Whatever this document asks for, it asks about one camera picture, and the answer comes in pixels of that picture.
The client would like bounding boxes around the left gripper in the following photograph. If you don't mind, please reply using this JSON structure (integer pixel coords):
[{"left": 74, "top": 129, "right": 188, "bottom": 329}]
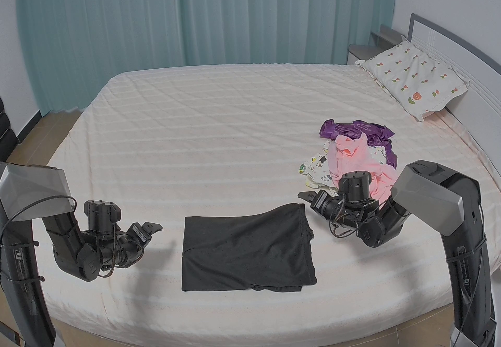
[{"left": 100, "top": 223, "right": 152, "bottom": 268}]

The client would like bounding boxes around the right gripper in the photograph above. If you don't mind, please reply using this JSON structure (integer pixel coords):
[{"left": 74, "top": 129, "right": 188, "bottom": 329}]
[{"left": 310, "top": 189, "right": 362, "bottom": 228}]

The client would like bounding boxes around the black T-shirt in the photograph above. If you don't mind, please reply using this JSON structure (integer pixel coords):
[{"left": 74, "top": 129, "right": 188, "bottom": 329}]
[{"left": 181, "top": 202, "right": 318, "bottom": 293}]

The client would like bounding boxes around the bed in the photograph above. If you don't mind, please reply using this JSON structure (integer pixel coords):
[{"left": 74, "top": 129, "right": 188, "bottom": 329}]
[{"left": 33, "top": 13, "right": 501, "bottom": 344}]

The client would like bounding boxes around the white printed garment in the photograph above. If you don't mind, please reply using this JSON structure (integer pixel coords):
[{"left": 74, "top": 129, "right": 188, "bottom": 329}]
[{"left": 297, "top": 140, "right": 386, "bottom": 191}]

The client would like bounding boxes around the pink garment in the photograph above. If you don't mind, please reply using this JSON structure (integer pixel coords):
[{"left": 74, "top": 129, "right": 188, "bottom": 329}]
[{"left": 328, "top": 133, "right": 397, "bottom": 201}]

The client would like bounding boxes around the purple garment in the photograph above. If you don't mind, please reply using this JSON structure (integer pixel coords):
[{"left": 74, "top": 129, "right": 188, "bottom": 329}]
[{"left": 319, "top": 118, "right": 398, "bottom": 168}]

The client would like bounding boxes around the white printed pillow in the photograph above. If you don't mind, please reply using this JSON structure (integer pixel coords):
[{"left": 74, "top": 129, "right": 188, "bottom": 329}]
[{"left": 355, "top": 37, "right": 470, "bottom": 122}]

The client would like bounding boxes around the grey bedside table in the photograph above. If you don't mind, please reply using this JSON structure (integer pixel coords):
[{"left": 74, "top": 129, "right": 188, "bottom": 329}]
[{"left": 348, "top": 24, "right": 408, "bottom": 64}]

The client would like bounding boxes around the black chest of drawers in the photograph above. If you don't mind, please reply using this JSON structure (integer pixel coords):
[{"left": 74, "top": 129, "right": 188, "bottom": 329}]
[{"left": 0, "top": 97, "right": 19, "bottom": 160}]

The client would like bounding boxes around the blue-green curtain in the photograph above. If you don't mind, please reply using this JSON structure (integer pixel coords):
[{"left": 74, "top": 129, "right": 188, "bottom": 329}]
[{"left": 16, "top": 0, "right": 398, "bottom": 115}]

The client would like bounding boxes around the black cable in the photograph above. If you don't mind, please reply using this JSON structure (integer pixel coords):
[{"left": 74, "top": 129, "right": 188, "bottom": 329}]
[{"left": 0, "top": 195, "right": 77, "bottom": 244}]

